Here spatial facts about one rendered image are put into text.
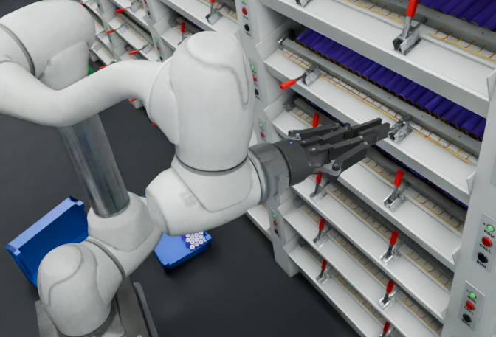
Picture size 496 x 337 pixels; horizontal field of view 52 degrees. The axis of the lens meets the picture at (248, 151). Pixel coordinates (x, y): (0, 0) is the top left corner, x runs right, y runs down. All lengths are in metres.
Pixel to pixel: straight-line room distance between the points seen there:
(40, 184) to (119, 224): 1.25
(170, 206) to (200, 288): 1.22
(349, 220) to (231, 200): 0.67
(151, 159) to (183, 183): 1.77
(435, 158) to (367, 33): 0.25
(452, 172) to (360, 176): 0.30
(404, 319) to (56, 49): 1.03
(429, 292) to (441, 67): 0.56
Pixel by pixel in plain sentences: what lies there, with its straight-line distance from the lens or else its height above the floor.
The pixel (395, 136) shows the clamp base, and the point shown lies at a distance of 0.98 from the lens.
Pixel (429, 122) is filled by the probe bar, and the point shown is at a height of 0.93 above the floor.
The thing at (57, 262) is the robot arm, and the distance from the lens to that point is 1.36.
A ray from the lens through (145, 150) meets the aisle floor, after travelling 2.54.
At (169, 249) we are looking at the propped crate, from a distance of 2.01.
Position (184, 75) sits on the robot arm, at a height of 1.22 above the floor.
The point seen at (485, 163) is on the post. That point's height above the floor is 0.97.
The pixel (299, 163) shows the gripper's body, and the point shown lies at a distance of 0.79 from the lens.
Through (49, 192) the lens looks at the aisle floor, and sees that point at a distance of 2.52.
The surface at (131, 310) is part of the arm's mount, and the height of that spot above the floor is 0.30.
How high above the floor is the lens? 1.52
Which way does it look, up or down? 40 degrees down
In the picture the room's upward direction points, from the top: 10 degrees counter-clockwise
